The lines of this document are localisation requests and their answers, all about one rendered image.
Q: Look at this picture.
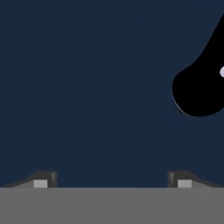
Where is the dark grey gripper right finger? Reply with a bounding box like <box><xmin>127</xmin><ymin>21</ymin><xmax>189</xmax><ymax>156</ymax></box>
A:
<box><xmin>166</xmin><ymin>170</ymin><xmax>224</xmax><ymax>189</ymax></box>

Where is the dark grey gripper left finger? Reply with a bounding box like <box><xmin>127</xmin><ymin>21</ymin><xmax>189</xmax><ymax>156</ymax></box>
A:
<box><xmin>0</xmin><ymin>170</ymin><xmax>60</xmax><ymax>189</ymax></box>

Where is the dark blue drawer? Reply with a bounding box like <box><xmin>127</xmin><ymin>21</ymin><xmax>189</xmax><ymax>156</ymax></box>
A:
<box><xmin>0</xmin><ymin>0</ymin><xmax>224</xmax><ymax>189</ymax></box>

